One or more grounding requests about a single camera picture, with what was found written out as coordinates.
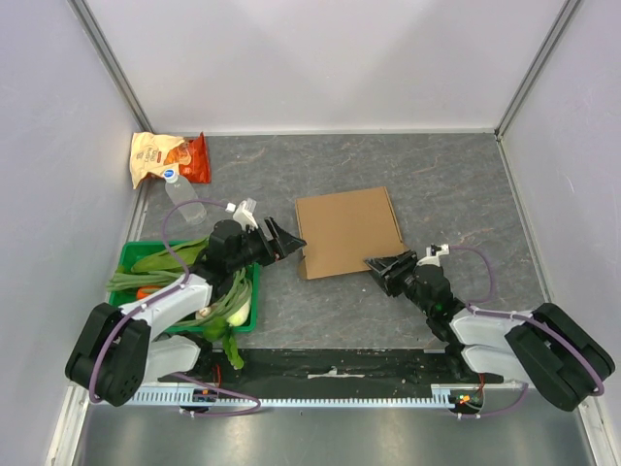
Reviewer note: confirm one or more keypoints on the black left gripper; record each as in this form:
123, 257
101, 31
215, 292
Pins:
281, 244

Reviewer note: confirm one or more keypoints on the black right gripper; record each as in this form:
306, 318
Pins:
398, 273

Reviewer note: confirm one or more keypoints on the brown cardboard box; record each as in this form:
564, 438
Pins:
343, 229

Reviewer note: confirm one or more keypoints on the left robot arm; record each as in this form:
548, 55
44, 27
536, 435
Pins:
120, 348

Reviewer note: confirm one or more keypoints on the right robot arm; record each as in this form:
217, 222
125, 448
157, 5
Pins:
543, 348

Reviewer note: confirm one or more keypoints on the white green bok choy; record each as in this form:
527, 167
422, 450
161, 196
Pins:
235, 319

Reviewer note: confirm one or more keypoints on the green leafy lettuce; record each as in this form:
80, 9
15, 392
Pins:
219, 330

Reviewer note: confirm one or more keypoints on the clear plastic water bottle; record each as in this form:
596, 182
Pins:
180, 190

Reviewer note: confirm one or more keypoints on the red chip bag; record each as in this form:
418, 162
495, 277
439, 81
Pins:
192, 158

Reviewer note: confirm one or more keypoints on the orange carrot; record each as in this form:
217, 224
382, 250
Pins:
145, 291

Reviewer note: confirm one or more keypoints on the green long beans bundle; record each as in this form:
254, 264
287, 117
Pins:
124, 285

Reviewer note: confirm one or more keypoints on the green plastic crate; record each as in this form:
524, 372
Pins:
146, 266

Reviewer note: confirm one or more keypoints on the beige chip bag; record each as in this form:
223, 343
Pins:
150, 155

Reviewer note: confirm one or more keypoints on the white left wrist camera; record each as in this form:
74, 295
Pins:
243, 213

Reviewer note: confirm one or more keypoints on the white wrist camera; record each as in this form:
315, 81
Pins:
434, 254
243, 213

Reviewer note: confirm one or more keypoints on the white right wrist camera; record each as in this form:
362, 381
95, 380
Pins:
434, 254

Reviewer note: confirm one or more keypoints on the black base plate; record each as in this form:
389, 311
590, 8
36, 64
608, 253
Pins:
332, 372

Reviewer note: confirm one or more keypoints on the light blue cable duct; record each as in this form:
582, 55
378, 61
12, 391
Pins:
194, 396

